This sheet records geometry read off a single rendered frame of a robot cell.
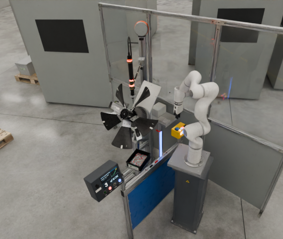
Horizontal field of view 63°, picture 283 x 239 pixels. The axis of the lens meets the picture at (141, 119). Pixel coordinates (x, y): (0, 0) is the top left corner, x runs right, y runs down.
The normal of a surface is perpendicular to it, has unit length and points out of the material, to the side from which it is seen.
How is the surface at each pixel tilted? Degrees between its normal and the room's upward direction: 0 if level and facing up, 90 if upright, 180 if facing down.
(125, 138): 49
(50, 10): 90
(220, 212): 0
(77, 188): 0
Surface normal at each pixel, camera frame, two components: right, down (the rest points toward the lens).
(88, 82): -0.24, 0.58
